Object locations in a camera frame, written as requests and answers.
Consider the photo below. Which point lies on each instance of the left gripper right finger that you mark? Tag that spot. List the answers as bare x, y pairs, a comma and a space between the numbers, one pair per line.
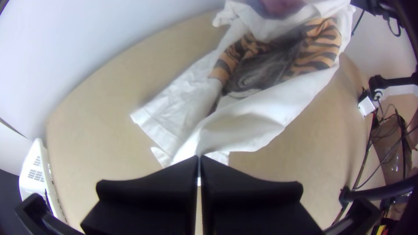
254, 209

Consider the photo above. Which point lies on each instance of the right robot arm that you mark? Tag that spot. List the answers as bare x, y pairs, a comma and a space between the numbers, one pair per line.
375, 6

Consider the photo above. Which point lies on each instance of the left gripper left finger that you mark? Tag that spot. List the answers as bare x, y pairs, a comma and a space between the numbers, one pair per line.
147, 205

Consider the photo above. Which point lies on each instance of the white laundry basket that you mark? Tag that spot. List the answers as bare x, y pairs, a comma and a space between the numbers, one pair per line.
34, 169

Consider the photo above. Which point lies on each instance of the white tiger print t-shirt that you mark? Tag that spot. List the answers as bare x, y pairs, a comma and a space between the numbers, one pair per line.
261, 114

